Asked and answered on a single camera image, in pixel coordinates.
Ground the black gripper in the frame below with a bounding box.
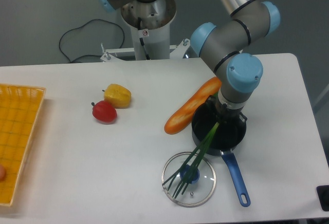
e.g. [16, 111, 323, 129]
[215, 102, 244, 126]

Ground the green onion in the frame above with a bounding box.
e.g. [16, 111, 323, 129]
[162, 123, 219, 206]

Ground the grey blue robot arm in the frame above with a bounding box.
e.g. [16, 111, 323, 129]
[100, 0, 281, 120]

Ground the orange bread loaf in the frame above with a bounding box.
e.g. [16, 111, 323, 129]
[164, 77, 222, 135]

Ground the glass lid blue knob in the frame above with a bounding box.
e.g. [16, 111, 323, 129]
[161, 152, 216, 208]

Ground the yellow bell pepper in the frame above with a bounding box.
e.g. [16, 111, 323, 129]
[103, 84, 132, 108]

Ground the black device at table edge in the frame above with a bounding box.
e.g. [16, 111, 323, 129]
[316, 185, 329, 212]

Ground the yellow woven basket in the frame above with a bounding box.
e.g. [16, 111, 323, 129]
[1, 84, 46, 207]

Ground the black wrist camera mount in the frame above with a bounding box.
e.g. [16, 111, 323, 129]
[239, 112, 248, 123]

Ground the black pot blue handle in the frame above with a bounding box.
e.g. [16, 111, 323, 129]
[191, 98, 251, 207]

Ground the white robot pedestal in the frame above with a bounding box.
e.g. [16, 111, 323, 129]
[120, 0, 190, 60]

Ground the black cable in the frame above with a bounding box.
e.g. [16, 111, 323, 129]
[59, 18, 125, 64]

